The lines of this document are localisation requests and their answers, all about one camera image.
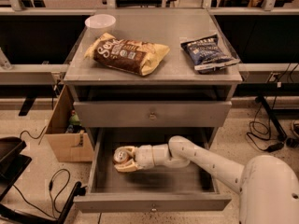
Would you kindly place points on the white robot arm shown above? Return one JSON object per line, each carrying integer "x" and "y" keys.
{"x": 268, "y": 188}

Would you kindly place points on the orange patterned drink can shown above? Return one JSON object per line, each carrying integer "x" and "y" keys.
{"x": 120, "y": 156}

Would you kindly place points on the closed grey upper drawer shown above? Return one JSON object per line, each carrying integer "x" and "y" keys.
{"x": 152, "y": 114}

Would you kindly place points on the black desk leg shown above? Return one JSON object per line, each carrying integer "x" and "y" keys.
{"x": 282, "y": 136}

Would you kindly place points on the cardboard box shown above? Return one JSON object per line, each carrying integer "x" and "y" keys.
{"x": 67, "y": 146}

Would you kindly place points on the blue snack bag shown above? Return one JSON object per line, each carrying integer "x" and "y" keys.
{"x": 207, "y": 56}

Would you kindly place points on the grey drawer cabinet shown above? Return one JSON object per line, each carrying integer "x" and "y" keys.
{"x": 137, "y": 84}

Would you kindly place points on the brown yellow chip bag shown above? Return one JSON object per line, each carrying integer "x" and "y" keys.
{"x": 135, "y": 57}

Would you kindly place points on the green bottle in box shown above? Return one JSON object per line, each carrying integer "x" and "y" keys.
{"x": 74, "y": 120}

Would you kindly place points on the black chair base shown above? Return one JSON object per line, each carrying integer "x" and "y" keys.
{"x": 30, "y": 192}

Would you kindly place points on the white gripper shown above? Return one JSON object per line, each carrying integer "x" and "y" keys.
{"x": 145, "y": 157}

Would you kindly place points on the open grey middle drawer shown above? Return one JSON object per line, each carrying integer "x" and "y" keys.
{"x": 158, "y": 189}

